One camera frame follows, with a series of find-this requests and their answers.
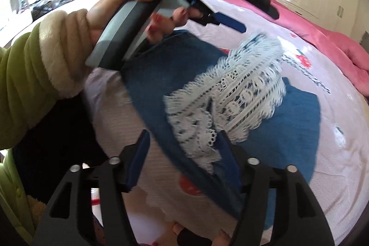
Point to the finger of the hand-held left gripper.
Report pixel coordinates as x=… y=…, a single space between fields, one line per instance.
x=230 y=21
x=263 y=2

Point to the person's left hand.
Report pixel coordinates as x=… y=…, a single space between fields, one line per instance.
x=109 y=9

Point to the pink printed bed sheet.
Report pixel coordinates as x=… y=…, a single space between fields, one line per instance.
x=331 y=176

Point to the person's body in green jacket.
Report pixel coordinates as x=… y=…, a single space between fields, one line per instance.
x=57 y=148

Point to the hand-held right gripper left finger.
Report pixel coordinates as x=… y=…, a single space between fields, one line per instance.
x=138 y=159

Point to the pink quilt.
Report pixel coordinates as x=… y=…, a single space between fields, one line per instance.
x=331 y=41

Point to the blue denim pants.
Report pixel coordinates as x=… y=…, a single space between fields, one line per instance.
x=161 y=84

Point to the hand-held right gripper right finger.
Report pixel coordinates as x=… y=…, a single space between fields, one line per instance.
x=227 y=153

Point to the person's leg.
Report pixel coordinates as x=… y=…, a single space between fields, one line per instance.
x=196 y=237

